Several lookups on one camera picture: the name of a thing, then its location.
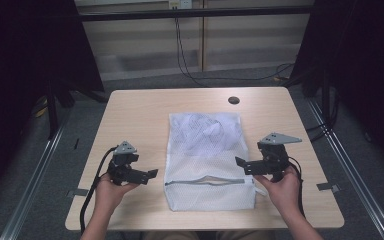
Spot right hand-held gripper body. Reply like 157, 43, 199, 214
245, 132, 303, 183

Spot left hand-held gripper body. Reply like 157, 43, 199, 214
107, 140, 150, 186

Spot white mesh laundry bag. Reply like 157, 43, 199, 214
163, 111, 268, 212

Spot person's left hand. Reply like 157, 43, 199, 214
94, 172, 140, 215

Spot person's right hand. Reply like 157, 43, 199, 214
253, 165, 303, 218

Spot white garment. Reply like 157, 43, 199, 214
171, 113, 242, 158

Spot grey tape strip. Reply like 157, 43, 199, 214
316, 182, 341, 194
66, 188, 90, 199

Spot black metal stand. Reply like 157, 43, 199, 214
45, 78, 108, 140

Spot black curtain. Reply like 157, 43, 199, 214
0, 0, 105, 205
289, 0, 384, 176

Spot black horizontal bar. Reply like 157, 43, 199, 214
79, 5, 315, 23

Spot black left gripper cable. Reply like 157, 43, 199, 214
79, 146, 118, 235

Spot black floor cables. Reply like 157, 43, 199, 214
305, 87, 341, 144

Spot metal floor rail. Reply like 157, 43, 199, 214
307, 99, 384, 240
0, 109, 72, 240

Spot black hanging cables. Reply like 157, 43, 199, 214
173, 7, 295, 88

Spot white wall outlet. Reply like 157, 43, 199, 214
168, 0, 194, 10

